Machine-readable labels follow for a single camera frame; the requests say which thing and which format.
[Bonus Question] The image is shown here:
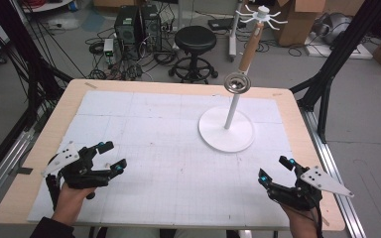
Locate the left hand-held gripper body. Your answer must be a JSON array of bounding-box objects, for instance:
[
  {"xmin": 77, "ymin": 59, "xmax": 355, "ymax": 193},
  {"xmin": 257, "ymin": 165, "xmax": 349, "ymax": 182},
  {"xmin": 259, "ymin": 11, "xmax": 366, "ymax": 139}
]
[{"xmin": 41, "ymin": 141, "xmax": 114, "ymax": 211}]

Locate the black metal frame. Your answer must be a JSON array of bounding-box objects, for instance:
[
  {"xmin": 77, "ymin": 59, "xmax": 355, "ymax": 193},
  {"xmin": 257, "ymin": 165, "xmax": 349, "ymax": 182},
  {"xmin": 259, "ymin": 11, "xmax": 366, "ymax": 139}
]
[
  {"xmin": 0, "ymin": 0, "xmax": 74, "ymax": 186},
  {"xmin": 290, "ymin": 0, "xmax": 381, "ymax": 144}
]

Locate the person's right hand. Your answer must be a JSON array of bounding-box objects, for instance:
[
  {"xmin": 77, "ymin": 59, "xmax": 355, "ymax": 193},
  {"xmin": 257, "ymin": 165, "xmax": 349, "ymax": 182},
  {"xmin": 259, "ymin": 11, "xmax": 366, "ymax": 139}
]
[{"xmin": 280, "ymin": 202, "xmax": 322, "ymax": 230}]

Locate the black computer tower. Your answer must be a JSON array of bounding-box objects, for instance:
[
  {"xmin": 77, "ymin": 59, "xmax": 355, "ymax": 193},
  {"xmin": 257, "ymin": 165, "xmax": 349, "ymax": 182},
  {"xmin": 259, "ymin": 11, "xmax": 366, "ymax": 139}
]
[
  {"xmin": 141, "ymin": 4, "xmax": 163, "ymax": 53},
  {"xmin": 113, "ymin": 5, "xmax": 144, "ymax": 53}
]

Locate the black round stool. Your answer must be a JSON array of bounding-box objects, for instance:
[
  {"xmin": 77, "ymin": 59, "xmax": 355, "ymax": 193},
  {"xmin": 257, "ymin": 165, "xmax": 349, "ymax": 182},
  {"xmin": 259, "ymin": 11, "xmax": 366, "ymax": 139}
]
[{"xmin": 168, "ymin": 25, "xmax": 219, "ymax": 84}]

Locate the flat black device on floor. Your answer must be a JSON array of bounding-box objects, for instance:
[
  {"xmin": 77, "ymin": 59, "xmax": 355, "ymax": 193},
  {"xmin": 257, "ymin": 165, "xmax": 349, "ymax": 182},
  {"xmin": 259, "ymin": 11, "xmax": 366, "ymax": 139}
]
[{"xmin": 207, "ymin": 17, "xmax": 243, "ymax": 32}]

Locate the white metal stand post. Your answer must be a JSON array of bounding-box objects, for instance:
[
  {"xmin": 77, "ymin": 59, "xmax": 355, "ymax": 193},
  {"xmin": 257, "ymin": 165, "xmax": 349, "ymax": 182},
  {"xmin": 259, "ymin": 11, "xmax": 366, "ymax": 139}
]
[{"xmin": 228, "ymin": 0, "xmax": 246, "ymax": 62}]

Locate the white hook rack stand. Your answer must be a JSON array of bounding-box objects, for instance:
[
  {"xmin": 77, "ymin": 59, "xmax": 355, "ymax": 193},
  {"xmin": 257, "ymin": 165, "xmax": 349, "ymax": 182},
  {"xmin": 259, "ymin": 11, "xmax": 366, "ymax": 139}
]
[{"xmin": 197, "ymin": 4, "xmax": 289, "ymax": 154}]

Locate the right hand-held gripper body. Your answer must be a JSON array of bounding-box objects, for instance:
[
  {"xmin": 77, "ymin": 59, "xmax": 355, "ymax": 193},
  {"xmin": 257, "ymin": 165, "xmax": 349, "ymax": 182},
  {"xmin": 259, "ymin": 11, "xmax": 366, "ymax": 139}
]
[{"xmin": 266, "ymin": 164, "xmax": 356, "ymax": 212}]

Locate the large brown cardboard box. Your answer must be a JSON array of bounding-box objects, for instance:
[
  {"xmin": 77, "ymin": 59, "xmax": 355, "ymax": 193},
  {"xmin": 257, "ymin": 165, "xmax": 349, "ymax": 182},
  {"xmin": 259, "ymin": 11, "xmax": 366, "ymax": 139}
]
[{"xmin": 275, "ymin": 0, "xmax": 327, "ymax": 48}]

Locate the tangle of black floor cables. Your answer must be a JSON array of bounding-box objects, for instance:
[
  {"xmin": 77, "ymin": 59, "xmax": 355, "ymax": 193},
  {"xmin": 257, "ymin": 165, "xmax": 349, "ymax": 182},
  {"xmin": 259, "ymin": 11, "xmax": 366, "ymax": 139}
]
[{"xmin": 84, "ymin": 28, "xmax": 181, "ymax": 81}]

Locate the person's left hand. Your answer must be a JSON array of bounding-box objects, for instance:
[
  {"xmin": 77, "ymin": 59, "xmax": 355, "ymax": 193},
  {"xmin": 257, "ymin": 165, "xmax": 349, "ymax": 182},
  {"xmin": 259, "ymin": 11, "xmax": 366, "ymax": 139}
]
[{"xmin": 51, "ymin": 182, "xmax": 97, "ymax": 226}]

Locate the round white table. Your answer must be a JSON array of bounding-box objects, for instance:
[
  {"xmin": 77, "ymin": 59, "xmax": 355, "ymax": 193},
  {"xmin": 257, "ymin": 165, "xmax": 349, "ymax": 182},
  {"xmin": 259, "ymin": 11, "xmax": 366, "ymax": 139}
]
[{"xmin": 21, "ymin": 0, "xmax": 75, "ymax": 13}]

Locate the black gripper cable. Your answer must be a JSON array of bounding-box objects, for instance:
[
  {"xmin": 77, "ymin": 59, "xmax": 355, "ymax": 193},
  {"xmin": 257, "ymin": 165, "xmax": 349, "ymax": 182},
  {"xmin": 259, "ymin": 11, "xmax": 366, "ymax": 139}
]
[{"xmin": 311, "ymin": 196, "xmax": 324, "ymax": 238}]

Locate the metal ladle with wooden handle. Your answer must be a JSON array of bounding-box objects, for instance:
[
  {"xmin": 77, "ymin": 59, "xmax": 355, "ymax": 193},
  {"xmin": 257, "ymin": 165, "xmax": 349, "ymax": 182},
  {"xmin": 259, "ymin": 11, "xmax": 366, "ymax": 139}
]
[{"xmin": 223, "ymin": 21, "xmax": 265, "ymax": 94}]

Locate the small grey box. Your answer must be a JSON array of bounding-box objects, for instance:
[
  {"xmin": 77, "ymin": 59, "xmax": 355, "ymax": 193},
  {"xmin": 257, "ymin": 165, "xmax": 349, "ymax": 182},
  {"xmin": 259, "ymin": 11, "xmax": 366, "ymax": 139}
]
[{"xmin": 102, "ymin": 38, "xmax": 115, "ymax": 58}]

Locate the small brown cardboard box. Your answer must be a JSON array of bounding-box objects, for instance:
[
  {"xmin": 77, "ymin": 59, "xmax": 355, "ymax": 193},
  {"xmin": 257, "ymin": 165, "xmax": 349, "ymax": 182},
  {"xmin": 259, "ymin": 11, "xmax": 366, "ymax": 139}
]
[{"xmin": 92, "ymin": 0, "xmax": 127, "ymax": 8}]

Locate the white foam mat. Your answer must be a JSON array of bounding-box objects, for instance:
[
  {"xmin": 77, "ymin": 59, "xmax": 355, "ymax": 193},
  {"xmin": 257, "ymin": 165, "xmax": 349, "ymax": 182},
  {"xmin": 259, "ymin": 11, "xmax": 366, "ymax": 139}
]
[{"xmin": 27, "ymin": 90, "xmax": 299, "ymax": 230}]

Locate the aluminium rail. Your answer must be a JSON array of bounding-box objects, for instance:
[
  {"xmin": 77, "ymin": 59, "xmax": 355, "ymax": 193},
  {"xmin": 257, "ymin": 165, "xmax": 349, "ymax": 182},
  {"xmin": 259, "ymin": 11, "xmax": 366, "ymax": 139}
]
[
  {"xmin": 298, "ymin": 108, "xmax": 367, "ymax": 238},
  {"xmin": 0, "ymin": 128, "xmax": 37, "ymax": 216}
]

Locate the grey rounded device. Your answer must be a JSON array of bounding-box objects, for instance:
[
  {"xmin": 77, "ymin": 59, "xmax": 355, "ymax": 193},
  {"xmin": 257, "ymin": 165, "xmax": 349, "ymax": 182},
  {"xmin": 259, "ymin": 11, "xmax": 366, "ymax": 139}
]
[{"xmin": 312, "ymin": 12, "xmax": 354, "ymax": 47}]

